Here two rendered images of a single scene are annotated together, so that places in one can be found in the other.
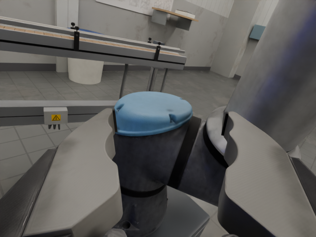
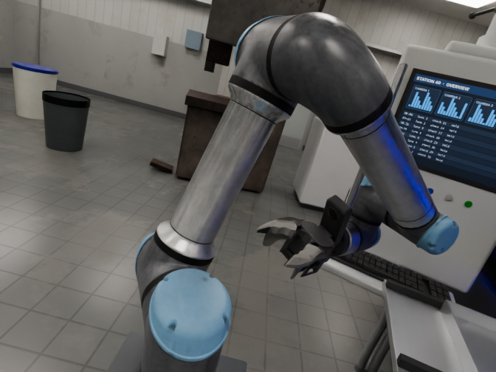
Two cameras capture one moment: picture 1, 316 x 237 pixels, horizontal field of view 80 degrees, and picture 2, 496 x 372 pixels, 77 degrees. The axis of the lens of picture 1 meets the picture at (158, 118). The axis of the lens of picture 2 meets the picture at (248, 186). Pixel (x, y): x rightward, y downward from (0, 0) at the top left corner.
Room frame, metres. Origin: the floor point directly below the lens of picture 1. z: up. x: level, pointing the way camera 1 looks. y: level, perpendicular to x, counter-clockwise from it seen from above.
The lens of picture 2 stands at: (0.47, 0.31, 1.32)
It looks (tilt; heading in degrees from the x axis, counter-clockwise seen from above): 19 degrees down; 230
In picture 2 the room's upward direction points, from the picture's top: 15 degrees clockwise
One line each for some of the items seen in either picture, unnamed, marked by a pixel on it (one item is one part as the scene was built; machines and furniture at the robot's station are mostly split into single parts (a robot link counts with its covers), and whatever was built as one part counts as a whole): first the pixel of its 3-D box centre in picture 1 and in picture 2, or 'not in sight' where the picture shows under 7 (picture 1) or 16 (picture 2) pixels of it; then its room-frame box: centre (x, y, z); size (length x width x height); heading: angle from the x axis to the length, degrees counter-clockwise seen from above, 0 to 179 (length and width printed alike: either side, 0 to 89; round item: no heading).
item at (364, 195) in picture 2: not in sight; (379, 200); (-0.18, -0.02, 1.14); 0.11 x 0.08 x 0.11; 79
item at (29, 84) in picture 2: not in sight; (35, 91); (0.23, -5.27, 0.35); 0.55 x 0.55 x 0.71
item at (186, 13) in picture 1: (185, 13); not in sight; (4.65, 0.01, 1.33); 0.36 x 0.35 x 0.09; 141
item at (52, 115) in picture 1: (55, 115); not in sight; (0.92, 0.58, 0.50); 0.12 x 0.05 x 0.09; 126
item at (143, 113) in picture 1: (150, 136); (186, 325); (0.26, 0.00, 0.96); 0.13 x 0.12 x 0.14; 79
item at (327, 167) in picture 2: not in sight; (340, 150); (-2.78, -2.05, 0.76); 0.77 x 0.69 x 1.52; 142
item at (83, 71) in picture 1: (86, 57); not in sight; (2.90, 1.31, 0.35); 0.60 x 0.58 x 0.71; 141
